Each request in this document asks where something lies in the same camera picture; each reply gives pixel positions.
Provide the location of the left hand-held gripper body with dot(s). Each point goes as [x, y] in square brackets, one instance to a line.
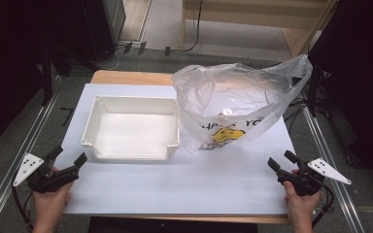
[50, 179]

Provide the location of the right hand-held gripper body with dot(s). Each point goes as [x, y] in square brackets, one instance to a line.
[304, 181]

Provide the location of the white board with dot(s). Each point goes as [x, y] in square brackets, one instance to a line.
[175, 184]

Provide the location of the light wooden frame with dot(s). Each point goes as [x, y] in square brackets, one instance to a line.
[249, 17]

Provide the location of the person's left hand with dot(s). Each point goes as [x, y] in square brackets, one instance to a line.
[50, 204]

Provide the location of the wooden table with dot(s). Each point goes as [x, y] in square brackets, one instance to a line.
[129, 77]

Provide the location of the aluminium rail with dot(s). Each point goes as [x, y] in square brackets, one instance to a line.
[16, 161]
[333, 161]

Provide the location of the dark cabinet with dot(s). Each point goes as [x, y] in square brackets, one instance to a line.
[105, 26]

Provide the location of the dark curtain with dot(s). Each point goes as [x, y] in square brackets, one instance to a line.
[362, 81]
[9, 58]

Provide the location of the clear plastic bag yellow print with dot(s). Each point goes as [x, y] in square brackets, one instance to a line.
[239, 97]

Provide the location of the black tripod stand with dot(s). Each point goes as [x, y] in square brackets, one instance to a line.
[315, 90]

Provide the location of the person's right hand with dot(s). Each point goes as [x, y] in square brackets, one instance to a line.
[301, 207]

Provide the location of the white plastic tray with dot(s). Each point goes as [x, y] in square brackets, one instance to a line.
[132, 132]

